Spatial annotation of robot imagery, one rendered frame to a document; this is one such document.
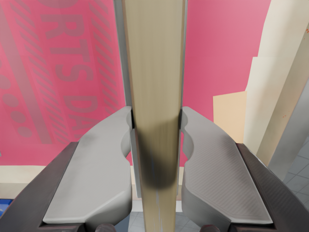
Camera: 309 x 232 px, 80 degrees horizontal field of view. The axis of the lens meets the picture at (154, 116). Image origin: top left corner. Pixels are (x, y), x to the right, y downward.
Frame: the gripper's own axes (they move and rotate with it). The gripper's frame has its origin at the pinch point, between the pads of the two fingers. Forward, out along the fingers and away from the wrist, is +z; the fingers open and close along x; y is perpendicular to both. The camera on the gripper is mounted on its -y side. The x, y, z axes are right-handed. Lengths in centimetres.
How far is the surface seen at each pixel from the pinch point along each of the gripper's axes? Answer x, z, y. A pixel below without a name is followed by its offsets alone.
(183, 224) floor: 34, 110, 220
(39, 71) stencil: -15.9, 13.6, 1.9
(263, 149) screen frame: 17.8, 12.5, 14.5
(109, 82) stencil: -6.5, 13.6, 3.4
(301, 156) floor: 128, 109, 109
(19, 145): -23.7, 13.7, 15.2
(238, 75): 11.2, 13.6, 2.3
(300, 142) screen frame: 20.9, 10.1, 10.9
